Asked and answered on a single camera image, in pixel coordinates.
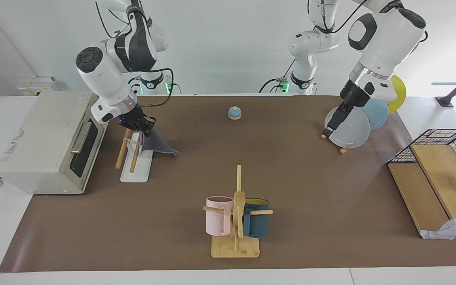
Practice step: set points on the yellow plate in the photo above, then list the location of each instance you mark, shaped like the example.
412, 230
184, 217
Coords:
398, 93

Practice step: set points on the dark teal mug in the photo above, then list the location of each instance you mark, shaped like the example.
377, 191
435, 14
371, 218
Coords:
257, 225

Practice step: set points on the purple and grey towel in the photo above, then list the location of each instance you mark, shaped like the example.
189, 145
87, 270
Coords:
158, 146

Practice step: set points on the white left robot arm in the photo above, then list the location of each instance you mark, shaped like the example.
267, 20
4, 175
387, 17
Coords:
386, 39

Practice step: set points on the blue service bell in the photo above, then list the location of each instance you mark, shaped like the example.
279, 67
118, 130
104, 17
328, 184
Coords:
234, 114

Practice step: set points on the wooden mug tree stand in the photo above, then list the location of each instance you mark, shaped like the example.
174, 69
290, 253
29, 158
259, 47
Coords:
236, 247

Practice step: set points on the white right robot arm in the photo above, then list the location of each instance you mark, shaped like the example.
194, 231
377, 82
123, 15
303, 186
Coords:
101, 79

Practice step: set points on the pink mug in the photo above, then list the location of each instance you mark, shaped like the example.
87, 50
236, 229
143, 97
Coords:
216, 221

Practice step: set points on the white power strip box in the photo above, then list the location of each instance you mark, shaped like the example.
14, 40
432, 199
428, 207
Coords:
34, 85

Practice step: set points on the large brown table mat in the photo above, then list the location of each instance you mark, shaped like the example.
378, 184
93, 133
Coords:
212, 158

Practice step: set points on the white towel rack wooden bars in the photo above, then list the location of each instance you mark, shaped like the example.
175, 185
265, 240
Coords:
139, 170

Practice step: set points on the grey plate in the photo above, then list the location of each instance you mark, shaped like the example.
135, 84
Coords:
354, 132

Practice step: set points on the light blue plate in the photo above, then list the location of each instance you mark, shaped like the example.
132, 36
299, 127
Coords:
378, 114

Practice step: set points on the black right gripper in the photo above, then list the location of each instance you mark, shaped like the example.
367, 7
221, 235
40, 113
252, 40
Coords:
133, 118

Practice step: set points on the cream toaster oven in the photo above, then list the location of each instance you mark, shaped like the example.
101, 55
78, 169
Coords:
42, 138

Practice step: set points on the wooden plate rack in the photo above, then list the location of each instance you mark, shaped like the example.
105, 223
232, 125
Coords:
344, 150

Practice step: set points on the white grid patterned paper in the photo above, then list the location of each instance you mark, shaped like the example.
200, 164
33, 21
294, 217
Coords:
453, 229

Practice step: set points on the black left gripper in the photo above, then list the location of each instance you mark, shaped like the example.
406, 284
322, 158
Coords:
354, 95

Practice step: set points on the wooden stepped shelf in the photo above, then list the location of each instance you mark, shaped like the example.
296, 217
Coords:
422, 194

